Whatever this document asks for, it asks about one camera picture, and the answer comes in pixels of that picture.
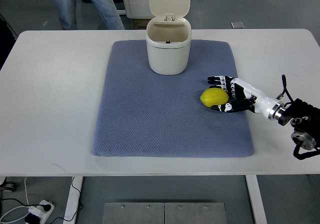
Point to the white table leg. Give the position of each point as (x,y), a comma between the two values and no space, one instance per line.
(256,199)
(73,205)

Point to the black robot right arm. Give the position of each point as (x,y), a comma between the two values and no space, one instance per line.
(305,120)

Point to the white cabinet in background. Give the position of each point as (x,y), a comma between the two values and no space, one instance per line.
(135,0)

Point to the caster wheel at left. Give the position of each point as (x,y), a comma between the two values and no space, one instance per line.
(7,186)

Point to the white table leg left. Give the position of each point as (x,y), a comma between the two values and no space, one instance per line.
(73,205)

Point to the white power strip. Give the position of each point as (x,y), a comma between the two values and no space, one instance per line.
(40,213)

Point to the metal floor plate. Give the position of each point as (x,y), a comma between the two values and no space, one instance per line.
(164,213)

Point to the white table leg right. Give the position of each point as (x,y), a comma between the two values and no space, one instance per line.
(256,199)

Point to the person in blue jeans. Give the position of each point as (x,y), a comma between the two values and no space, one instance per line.
(70,11)

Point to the white trash bin open lid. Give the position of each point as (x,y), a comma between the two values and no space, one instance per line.
(168,36)

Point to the cardboard box behind bin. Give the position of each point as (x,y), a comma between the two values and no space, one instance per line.
(140,24)

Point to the blue textured mat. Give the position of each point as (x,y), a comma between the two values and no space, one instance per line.
(145,114)

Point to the yellow lemon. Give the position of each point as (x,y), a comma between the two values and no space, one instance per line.
(214,97)

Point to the grey floor socket plate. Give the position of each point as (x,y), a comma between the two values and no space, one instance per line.
(237,25)

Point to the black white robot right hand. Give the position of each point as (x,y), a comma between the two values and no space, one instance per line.
(243,96)

